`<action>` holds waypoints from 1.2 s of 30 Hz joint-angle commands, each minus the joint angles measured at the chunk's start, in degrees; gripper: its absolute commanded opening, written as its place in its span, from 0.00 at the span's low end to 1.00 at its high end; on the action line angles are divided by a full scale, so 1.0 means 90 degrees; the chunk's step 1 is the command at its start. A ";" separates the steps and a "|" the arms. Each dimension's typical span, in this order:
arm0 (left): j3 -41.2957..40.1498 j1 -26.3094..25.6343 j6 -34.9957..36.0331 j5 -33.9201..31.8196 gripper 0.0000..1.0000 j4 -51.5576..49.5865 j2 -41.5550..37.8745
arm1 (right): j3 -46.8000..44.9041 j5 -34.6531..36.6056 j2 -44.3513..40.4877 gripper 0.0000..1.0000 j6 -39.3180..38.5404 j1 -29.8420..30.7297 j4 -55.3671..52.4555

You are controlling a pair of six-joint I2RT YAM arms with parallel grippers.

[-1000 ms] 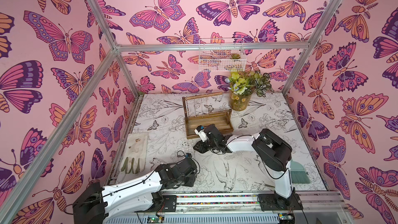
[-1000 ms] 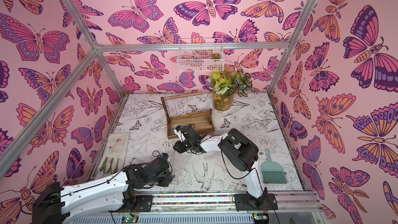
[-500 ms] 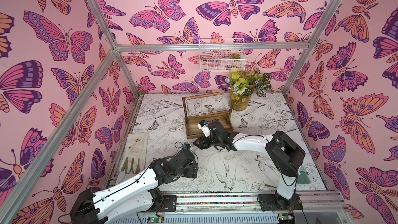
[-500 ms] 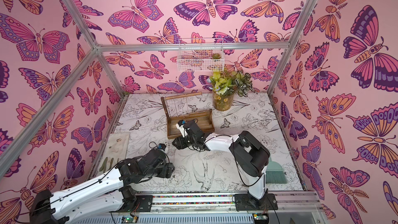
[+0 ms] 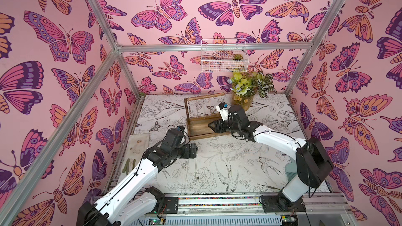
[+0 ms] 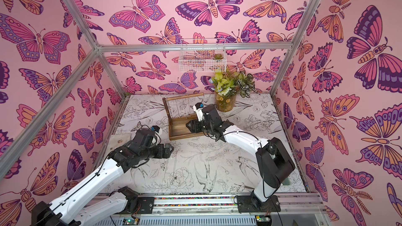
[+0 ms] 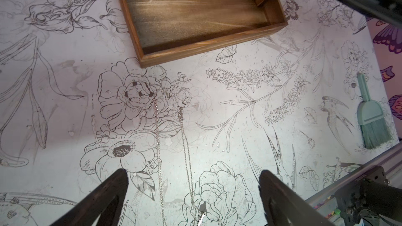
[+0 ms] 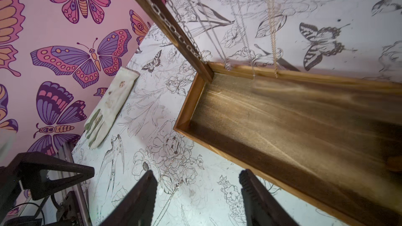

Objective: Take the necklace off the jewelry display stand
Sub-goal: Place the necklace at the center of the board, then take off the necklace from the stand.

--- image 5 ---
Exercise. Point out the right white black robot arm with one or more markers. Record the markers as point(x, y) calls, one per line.
point(312, 161)

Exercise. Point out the white wire wall basket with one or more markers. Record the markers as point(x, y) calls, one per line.
point(224, 57)

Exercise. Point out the green brush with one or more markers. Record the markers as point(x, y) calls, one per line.
point(291, 170)

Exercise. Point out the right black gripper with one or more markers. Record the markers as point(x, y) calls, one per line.
point(216, 126)

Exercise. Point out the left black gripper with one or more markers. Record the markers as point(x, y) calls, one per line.
point(193, 151)

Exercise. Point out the glass vase with plants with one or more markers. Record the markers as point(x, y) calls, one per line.
point(244, 87)

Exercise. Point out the wooden jewelry display stand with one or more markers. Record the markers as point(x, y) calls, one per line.
point(201, 113)

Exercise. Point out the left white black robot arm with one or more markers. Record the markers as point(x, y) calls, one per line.
point(118, 207)

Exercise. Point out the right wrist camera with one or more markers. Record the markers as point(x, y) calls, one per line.
point(222, 108)

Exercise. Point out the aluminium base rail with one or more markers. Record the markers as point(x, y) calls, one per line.
point(323, 209)

